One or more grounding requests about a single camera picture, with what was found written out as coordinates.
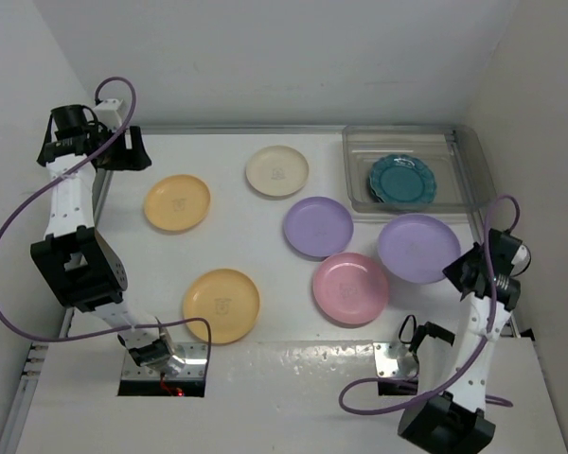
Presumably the clear plastic bin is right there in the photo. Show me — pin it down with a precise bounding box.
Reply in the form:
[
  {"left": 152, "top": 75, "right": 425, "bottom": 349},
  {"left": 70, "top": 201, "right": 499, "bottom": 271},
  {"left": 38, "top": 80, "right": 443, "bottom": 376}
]
[{"left": 342, "top": 126, "right": 495, "bottom": 217}]

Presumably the cream plate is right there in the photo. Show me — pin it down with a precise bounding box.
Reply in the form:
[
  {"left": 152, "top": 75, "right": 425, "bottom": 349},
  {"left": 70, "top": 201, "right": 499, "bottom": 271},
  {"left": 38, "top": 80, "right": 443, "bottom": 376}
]
[{"left": 245, "top": 146, "right": 310, "bottom": 198}]

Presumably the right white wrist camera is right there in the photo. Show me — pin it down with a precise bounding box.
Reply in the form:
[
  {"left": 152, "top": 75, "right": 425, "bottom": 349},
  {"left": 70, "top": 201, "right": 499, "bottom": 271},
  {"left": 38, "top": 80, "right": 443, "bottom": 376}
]
[{"left": 511, "top": 245, "right": 532, "bottom": 277}]

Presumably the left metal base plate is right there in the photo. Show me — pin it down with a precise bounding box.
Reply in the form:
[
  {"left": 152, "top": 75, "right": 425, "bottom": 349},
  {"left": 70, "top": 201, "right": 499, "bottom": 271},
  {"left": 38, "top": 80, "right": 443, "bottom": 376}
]
[{"left": 120, "top": 342, "right": 208, "bottom": 381}]

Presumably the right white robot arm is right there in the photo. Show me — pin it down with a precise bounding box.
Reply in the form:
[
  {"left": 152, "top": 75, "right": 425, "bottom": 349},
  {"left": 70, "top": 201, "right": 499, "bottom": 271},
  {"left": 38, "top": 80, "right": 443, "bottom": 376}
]
[{"left": 398, "top": 229, "right": 528, "bottom": 453}]

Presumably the pink plate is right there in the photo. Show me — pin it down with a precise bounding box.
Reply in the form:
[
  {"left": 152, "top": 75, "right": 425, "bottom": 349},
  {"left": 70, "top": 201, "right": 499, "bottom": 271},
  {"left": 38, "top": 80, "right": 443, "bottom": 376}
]
[{"left": 311, "top": 253, "right": 389, "bottom": 326}]

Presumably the metal base plate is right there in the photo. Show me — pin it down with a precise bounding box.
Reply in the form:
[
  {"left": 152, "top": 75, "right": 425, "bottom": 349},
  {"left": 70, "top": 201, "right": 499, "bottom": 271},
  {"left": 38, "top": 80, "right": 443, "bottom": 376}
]
[
  {"left": 373, "top": 341, "right": 418, "bottom": 379},
  {"left": 120, "top": 342, "right": 208, "bottom": 381}
]

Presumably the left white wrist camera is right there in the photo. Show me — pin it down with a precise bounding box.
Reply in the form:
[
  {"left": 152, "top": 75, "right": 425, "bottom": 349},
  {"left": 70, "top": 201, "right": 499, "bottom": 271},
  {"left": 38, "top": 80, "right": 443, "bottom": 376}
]
[{"left": 93, "top": 98, "right": 127, "bottom": 130}]

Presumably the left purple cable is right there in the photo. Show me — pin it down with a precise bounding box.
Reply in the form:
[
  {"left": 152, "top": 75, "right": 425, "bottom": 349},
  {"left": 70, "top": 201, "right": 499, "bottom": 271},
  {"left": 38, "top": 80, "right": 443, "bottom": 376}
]
[{"left": 0, "top": 77, "right": 214, "bottom": 375}]

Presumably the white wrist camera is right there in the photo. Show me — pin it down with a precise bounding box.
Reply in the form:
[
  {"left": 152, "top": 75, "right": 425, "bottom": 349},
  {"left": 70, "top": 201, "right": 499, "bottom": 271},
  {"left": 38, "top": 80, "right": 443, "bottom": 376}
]
[
  {"left": 511, "top": 245, "right": 532, "bottom": 277},
  {"left": 93, "top": 98, "right": 127, "bottom": 130}
]

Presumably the teal scalloped plate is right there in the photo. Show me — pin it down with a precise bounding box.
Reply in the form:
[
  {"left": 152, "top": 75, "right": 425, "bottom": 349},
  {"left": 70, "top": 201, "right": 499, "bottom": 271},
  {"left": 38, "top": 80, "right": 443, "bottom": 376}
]
[
  {"left": 368, "top": 185, "right": 384, "bottom": 203},
  {"left": 367, "top": 154, "right": 437, "bottom": 205}
]

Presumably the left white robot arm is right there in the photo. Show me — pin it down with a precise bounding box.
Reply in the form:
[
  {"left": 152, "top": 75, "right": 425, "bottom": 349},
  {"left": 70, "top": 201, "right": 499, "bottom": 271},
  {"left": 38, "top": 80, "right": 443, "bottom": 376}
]
[{"left": 30, "top": 99, "right": 174, "bottom": 375}]

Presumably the yellow plate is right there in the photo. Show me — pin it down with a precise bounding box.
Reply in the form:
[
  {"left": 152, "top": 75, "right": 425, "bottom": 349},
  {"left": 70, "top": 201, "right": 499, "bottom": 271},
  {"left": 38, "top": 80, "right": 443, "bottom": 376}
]
[
  {"left": 182, "top": 269, "right": 260, "bottom": 344},
  {"left": 143, "top": 174, "right": 211, "bottom": 233}
]

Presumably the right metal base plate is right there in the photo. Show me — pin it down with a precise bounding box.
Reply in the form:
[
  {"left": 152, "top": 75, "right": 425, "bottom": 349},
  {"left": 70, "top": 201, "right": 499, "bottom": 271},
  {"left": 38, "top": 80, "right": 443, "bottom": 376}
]
[{"left": 373, "top": 341, "right": 418, "bottom": 379}]

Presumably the purple plate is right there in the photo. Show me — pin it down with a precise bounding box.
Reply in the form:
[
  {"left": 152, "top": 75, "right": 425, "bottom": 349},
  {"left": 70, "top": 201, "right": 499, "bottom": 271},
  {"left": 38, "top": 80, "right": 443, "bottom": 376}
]
[
  {"left": 283, "top": 197, "right": 354, "bottom": 258},
  {"left": 377, "top": 214, "right": 461, "bottom": 285}
]

